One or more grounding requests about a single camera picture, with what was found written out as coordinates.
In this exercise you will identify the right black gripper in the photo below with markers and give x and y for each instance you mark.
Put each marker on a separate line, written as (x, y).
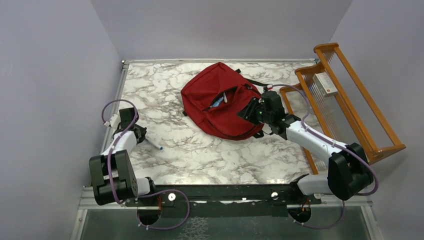
(247, 112)

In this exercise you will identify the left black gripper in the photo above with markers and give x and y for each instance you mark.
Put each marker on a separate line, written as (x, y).
(143, 131)

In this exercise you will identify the light blue highlighter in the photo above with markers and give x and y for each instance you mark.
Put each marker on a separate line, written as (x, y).
(217, 102)

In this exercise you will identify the red backpack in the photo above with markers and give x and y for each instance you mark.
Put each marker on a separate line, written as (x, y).
(222, 121)

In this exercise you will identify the blue capped pen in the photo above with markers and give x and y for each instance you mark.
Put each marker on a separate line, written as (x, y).
(155, 144)

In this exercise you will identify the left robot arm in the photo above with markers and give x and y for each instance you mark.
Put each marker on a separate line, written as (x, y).
(112, 176)

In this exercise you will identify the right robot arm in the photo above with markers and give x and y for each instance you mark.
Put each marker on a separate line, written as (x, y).
(348, 172)

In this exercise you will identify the white red small box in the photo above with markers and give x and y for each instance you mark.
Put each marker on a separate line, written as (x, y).
(324, 84)

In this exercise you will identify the orange wooden rack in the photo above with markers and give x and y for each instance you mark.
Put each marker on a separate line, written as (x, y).
(351, 114)

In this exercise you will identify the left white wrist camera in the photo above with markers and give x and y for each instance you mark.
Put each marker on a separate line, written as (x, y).
(113, 122)

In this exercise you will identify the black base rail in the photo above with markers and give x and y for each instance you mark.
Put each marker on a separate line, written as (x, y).
(213, 201)

